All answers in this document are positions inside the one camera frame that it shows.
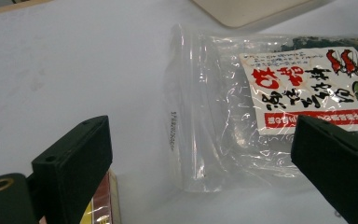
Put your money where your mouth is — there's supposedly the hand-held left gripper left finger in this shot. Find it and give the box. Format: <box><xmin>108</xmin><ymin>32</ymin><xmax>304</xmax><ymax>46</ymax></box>
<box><xmin>32</xmin><ymin>115</ymin><xmax>114</xmax><ymax>224</ymax></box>

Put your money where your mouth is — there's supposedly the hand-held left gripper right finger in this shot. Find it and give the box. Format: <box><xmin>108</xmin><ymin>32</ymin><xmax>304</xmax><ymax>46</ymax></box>
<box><xmin>291</xmin><ymin>115</ymin><xmax>358</xmax><ymax>224</ymax></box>

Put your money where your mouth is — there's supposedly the clear plastic seaweed bag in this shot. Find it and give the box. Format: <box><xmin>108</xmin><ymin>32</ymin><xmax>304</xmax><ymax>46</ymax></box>
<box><xmin>162</xmin><ymin>22</ymin><xmax>358</xmax><ymax>194</ymax></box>

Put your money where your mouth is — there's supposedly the red and yellow snack packet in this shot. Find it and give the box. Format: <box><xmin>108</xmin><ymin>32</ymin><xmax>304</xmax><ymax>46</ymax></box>
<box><xmin>79</xmin><ymin>169</ymin><xmax>121</xmax><ymax>224</ymax></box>

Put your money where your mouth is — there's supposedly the beige plastic tray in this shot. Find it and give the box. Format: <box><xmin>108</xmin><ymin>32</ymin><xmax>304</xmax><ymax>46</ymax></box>
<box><xmin>190</xmin><ymin>0</ymin><xmax>334</xmax><ymax>30</ymax></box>

